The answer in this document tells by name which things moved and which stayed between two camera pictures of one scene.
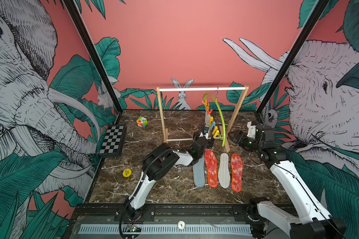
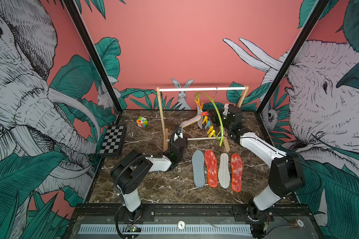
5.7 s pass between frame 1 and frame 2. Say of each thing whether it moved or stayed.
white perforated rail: stayed
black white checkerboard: stayed
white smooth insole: stayed
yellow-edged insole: moved
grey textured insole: stayed
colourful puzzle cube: stayed
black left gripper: moved
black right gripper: moved
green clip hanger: moved
